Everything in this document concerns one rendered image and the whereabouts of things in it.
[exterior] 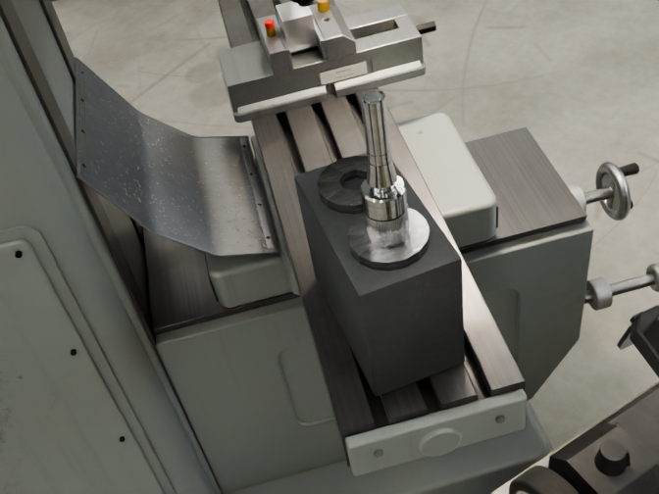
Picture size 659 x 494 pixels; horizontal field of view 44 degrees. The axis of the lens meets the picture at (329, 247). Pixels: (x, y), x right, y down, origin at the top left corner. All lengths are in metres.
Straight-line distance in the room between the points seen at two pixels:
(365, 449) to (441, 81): 2.27
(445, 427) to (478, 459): 0.81
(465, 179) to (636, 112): 1.62
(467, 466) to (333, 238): 0.97
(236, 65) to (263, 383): 0.58
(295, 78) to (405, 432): 0.69
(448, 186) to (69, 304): 0.64
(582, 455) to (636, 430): 0.11
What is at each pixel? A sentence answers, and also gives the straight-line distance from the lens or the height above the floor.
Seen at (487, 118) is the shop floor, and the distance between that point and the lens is 2.94.
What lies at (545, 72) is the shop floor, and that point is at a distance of 3.16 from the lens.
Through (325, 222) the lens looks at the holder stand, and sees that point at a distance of 0.94.
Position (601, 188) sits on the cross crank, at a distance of 1.69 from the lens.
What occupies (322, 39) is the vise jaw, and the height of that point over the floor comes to 1.05.
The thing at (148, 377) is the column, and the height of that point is 0.68.
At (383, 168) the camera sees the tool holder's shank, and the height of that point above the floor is 1.24.
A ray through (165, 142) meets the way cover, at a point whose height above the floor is 0.94.
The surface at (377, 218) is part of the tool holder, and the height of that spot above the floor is 1.18.
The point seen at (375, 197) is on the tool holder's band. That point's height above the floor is 1.21.
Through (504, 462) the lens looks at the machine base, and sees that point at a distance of 1.81.
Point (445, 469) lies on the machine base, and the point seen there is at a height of 0.20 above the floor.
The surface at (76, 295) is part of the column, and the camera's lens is 1.26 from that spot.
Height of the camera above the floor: 1.77
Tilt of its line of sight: 45 degrees down
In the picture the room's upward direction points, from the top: 11 degrees counter-clockwise
